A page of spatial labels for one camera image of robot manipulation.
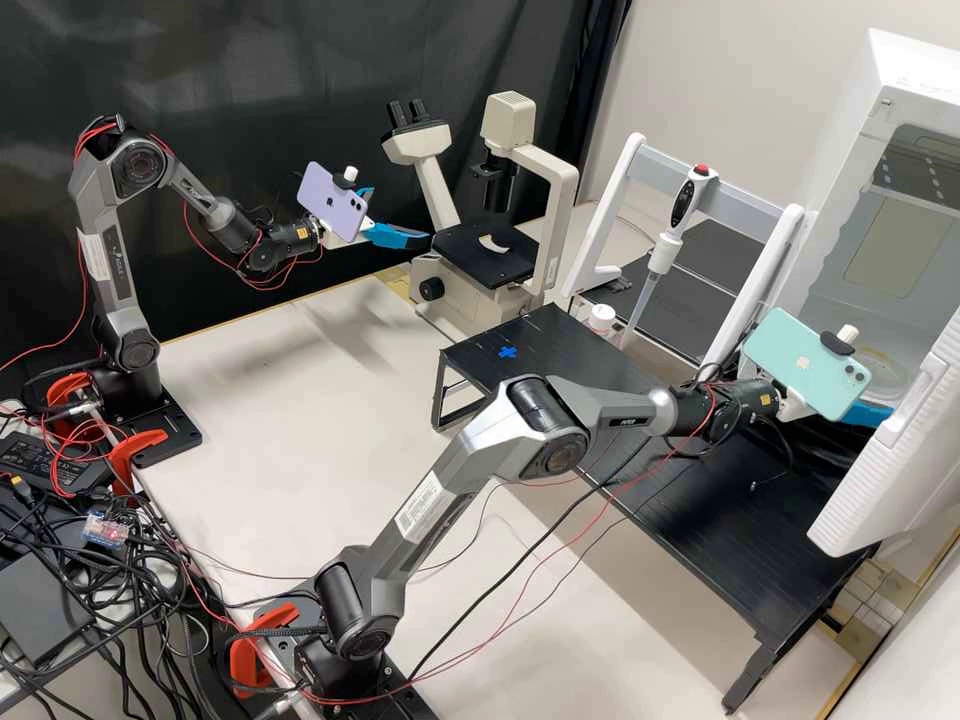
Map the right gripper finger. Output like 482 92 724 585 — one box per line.
844 401 898 431

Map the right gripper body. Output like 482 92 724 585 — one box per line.
778 385 817 421

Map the petri dish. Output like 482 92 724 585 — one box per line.
854 344 915 410

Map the incubator door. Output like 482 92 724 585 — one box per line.
806 307 960 560

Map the white incubator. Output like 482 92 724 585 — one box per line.
793 26 960 451

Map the cream microscope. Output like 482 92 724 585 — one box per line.
380 89 583 339

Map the black platform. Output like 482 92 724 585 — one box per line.
671 215 781 301
573 416 880 715
433 303 646 433
577 247 755 369

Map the white pipette stand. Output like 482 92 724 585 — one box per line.
560 131 808 369

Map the pipette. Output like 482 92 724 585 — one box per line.
624 161 720 350

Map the orange clamp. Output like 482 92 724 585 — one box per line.
44 374 100 444
104 427 171 498
228 603 301 700

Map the black power adapter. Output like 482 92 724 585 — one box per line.
0 431 114 498

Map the small circuit board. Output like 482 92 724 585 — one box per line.
80 513 127 546

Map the flat black box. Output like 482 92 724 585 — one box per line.
0 551 96 666

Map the left wrist camera phone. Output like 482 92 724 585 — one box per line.
296 163 376 247

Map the wrist camera phone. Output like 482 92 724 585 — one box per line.
296 163 376 247
740 305 877 423

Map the right wrist camera phone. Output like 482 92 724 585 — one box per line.
740 305 877 423

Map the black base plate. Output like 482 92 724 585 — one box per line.
112 393 205 470
284 652 445 720

